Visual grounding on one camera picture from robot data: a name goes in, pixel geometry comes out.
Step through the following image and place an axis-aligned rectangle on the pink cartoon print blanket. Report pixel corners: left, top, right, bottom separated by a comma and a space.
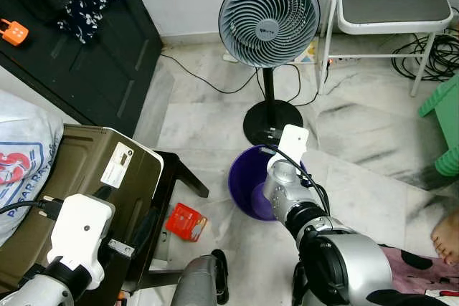
377, 244, 459, 303

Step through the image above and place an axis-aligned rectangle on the white label sticker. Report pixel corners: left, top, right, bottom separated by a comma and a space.
100, 143, 136, 189

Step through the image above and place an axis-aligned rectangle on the olive metal box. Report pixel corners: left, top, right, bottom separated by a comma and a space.
0, 123, 164, 296

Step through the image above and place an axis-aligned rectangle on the red packet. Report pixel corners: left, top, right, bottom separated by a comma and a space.
165, 203, 209, 242

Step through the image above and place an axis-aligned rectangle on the black side table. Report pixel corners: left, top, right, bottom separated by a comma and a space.
108, 150, 211, 296

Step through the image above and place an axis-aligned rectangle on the person in black shorts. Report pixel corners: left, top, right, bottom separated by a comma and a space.
430, 211, 459, 266

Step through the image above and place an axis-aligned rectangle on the white printed bag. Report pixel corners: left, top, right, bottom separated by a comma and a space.
0, 91, 65, 246

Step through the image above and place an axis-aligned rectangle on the green plastic stool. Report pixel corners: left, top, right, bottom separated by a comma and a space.
419, 75, 459, 178

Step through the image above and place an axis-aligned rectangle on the purple plastic bucket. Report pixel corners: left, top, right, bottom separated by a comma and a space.
228, 145, 311, 222

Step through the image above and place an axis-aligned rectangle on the black wooden cabinet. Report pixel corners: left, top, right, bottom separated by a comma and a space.
0, 0, 163, 138

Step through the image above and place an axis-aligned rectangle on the silver right robot leg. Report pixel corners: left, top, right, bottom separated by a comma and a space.
290, 263, 316, 306

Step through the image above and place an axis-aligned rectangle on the orange padlock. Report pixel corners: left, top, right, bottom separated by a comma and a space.
0, 18, 29, 47

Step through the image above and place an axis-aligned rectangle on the white power strip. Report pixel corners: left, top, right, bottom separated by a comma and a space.
324, 53, 361, 65

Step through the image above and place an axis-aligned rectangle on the white chair grey seat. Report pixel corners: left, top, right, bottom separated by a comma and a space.
318, 0, 459, 99

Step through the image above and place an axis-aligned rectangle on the colourful patterned mat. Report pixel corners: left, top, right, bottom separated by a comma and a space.
297, 39, 318, 64

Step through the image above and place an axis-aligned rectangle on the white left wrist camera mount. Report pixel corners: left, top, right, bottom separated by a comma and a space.
47, 193, 115, 289

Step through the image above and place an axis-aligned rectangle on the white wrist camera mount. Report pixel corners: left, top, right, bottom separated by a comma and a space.
47, 193, 115, 289
276, 125, 311, 172

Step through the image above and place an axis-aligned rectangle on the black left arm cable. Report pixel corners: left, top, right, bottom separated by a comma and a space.
0, 195, 67, 222

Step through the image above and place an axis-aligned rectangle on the black fan power cord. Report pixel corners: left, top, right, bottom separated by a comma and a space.
159, 53, 320, 107

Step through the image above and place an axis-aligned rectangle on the black coiled cable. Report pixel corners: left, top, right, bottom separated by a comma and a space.
391, 28, 459, 82

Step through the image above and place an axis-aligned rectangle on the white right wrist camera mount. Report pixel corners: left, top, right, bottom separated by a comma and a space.
276, 125, 311, 172

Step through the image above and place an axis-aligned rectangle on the grey pedestal fan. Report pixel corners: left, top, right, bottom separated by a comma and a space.
218, 0, 322, 146

